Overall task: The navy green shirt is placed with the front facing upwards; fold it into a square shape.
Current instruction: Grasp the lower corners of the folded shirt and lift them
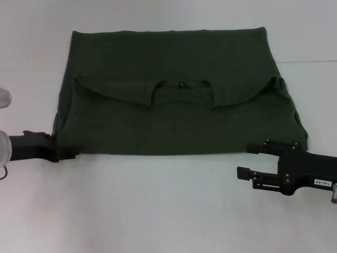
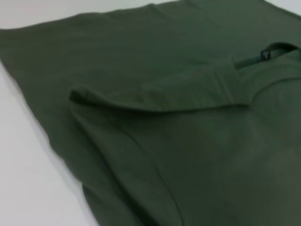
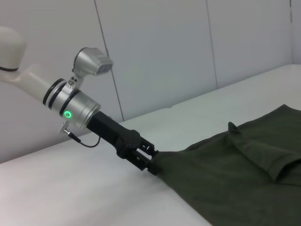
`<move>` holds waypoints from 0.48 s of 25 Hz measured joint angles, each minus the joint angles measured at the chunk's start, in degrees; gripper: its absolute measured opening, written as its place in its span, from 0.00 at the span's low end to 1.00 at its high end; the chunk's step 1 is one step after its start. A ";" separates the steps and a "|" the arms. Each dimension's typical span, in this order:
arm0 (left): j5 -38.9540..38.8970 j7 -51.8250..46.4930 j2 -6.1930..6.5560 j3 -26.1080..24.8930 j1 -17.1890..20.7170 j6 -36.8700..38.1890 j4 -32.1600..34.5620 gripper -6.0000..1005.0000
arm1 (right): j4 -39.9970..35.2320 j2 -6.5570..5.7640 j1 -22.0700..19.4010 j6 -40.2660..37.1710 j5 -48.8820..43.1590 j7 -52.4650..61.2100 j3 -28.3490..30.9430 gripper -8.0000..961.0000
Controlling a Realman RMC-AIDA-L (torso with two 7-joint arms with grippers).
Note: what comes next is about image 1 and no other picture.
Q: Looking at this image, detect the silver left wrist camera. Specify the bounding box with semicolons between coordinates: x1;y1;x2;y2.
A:
0;87;12;109

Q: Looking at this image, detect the dark green FREE t-shirt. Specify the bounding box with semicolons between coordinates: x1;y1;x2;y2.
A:
51;26;309;157

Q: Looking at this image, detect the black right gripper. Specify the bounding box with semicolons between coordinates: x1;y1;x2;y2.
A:
236;138;337;196

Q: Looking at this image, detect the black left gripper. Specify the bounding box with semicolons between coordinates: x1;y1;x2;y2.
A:
8;130;81;163

